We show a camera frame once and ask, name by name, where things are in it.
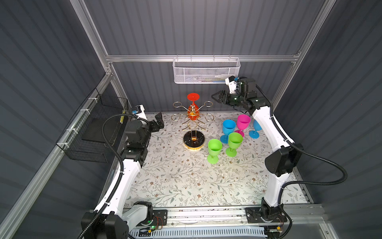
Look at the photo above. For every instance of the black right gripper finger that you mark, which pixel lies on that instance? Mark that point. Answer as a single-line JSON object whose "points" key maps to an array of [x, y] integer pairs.
{"points": [[220, 94], [218, 99]]}

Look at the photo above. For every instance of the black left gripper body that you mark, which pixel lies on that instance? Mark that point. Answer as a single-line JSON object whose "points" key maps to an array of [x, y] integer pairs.
{"points": [[152, 127]]}

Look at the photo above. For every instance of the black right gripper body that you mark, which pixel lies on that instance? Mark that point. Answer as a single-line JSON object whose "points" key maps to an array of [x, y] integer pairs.
{"points": [[235, 100]]}

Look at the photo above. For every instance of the pink wine glass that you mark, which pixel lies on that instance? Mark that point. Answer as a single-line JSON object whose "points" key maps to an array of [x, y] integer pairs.
{"points": [[243, 122]]}

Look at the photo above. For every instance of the blue wine glass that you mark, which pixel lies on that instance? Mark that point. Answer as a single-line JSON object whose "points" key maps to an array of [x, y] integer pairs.
{"points": [[255, 132], [228, 127]]}

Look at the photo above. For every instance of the red wine glass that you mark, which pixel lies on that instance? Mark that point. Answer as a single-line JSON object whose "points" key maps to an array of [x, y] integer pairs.
{"points": [[193, 110]]}

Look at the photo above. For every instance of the green wine glass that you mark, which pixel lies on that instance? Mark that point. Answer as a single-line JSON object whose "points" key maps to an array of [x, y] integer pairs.
{"points": [[214, 149], [234, 141]]}

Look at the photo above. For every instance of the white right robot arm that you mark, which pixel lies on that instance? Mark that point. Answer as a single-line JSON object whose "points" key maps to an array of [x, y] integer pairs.
{"points": [[244, 92]]}

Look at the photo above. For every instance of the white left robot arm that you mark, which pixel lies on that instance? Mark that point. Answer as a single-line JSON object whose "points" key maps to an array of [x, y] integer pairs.
{"points": [[108, 221]]}

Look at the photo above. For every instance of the gold wine glass rack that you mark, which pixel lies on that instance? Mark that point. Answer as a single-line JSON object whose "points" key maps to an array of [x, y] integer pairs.
{"points": [[193, 139]]}

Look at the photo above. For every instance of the white wire mesh basket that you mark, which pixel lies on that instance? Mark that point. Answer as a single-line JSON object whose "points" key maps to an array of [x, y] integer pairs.
{"points": [[205, 70]]}

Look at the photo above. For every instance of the black wire basket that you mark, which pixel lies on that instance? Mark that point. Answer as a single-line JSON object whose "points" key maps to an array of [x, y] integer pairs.
{"points": [[85, 139]]}

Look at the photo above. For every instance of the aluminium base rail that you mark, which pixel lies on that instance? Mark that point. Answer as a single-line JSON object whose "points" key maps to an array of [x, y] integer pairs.
{"points": [[299, 221]]}

